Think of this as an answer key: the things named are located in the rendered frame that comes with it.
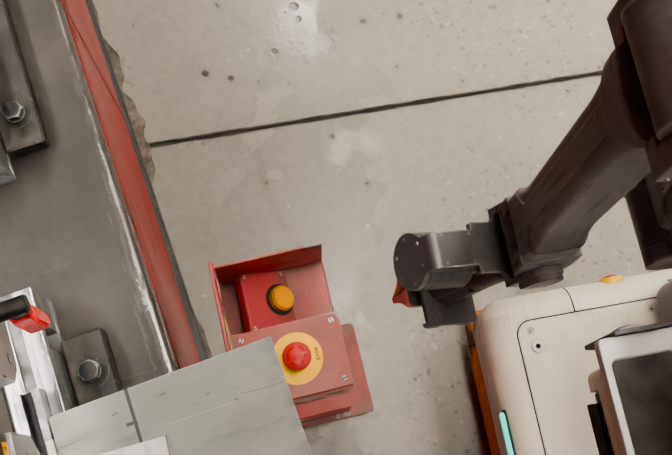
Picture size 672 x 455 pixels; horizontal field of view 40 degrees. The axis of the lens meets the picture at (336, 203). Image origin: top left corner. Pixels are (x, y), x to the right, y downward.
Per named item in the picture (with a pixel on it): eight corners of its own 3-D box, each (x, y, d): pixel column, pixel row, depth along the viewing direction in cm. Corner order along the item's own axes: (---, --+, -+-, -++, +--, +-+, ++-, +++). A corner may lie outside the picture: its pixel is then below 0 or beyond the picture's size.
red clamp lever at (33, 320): (57, 327, 91) (27, 310, 81) (16, 342, 90) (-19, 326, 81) (52, 310, 91) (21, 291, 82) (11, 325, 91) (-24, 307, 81)
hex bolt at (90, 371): (104, 377, 114) (101, 376, 112) (83, 385, 113) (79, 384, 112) (98, 357, 114) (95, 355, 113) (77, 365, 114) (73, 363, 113)
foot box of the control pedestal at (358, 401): (374, 411, 202) (377, 407, 190) (262, 438, 200) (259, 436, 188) (352, 323, 207) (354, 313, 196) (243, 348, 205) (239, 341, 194)
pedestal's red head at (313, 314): (352, 392, 138) (357, 379, 121) (247, 417, 137) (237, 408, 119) (321, 265, 143) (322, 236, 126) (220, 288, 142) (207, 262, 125)
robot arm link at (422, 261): (573, 277, 86) (550, 190, 88) (475, 284, 80) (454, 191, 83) (495, 307, 96) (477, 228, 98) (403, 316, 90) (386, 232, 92)
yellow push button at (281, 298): (289, 312, 137) (297, 308, 136) (268, 315, 135) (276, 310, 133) (284, 288, 138) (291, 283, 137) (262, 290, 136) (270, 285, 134)
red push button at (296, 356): (314, 369, 127) (314, 366, 124) (286, 376, 127) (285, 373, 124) (307, 341, 129) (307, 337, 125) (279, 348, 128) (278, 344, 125)
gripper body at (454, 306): (420, 330, 99) (459, 314, 93) (401, 239, 102) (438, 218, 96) (468, 325, 102) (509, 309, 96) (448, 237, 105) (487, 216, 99)
